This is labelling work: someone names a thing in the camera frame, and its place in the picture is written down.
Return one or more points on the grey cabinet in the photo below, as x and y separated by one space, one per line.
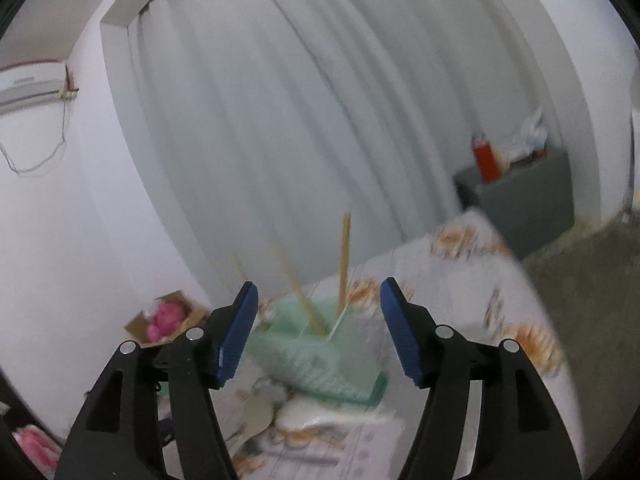
520 205

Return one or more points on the white curtain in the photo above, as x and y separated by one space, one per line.
310 110

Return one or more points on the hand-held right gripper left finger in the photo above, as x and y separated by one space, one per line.
237 335

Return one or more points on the floral plastic tablecloth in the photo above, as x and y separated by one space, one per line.
475 310

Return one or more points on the white air conditioner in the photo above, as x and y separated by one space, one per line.
30 87

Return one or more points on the open cardboard box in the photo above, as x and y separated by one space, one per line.
137 332

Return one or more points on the wooden chopstick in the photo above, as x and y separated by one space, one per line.
344 260
300 292

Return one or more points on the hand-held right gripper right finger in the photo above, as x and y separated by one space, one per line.
400 330

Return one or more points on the white rice paddle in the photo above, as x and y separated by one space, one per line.
325 416

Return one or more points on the cream plastic spoon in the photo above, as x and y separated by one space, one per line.
257 412

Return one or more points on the white plastic bag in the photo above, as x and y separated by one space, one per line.
527 135

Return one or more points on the pink striped cloth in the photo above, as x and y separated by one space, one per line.
37 450

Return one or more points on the red thermos bottle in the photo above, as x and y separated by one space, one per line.
487 160

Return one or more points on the green star-cutout utensil holder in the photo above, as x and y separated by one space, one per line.
310 360

